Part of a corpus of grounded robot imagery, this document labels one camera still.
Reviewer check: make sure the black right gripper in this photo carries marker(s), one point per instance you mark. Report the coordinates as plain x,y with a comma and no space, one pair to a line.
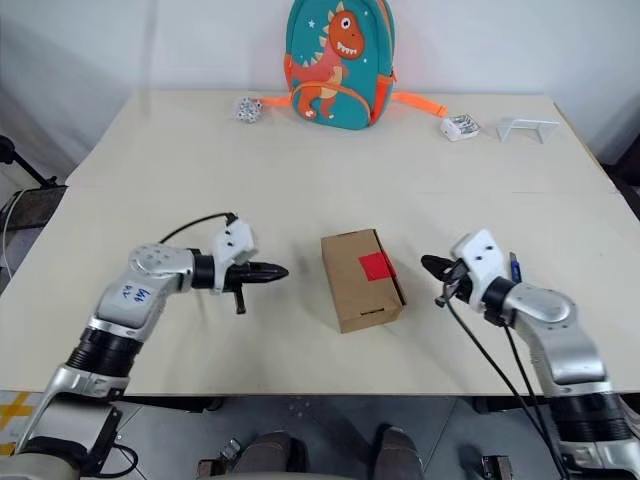
457,285

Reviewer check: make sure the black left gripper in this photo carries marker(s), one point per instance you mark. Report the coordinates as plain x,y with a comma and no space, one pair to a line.
240,300

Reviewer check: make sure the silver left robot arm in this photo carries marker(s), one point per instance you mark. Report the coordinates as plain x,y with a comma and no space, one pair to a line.
150,290

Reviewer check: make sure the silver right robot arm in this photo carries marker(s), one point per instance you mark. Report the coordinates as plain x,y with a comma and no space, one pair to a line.
550,310

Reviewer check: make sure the brown cardboard box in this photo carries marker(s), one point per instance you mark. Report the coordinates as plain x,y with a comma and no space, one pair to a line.
355,300

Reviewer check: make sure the clear acrylic stand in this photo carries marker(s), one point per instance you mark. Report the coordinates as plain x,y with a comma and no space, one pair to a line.
525,129

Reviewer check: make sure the dark rounded shape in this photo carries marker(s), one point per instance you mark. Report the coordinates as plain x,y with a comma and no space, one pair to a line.
400,455
272,457

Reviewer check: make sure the teal dinosaur backpack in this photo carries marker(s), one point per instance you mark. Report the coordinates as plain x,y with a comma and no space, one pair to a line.
345,90

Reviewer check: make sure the black stand leg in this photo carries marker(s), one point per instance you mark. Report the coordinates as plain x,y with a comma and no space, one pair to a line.
627,192

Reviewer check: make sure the black floor mat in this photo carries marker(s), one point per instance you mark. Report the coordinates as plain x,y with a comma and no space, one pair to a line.
35,207

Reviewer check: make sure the black tripod leg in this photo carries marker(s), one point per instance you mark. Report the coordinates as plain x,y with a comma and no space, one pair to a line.
30,167

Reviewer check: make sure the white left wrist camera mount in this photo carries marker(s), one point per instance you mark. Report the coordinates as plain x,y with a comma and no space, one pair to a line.
235,242

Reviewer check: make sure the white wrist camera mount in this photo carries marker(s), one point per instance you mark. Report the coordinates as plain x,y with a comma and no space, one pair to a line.
235,242
482,260

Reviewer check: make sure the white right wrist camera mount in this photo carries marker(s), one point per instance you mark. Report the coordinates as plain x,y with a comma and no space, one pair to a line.
482,260

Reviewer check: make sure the black table frame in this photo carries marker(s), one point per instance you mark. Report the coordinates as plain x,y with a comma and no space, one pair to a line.
175,404

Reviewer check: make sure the small metal bracket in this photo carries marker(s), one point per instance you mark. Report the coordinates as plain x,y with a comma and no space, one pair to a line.
496,467
217,462

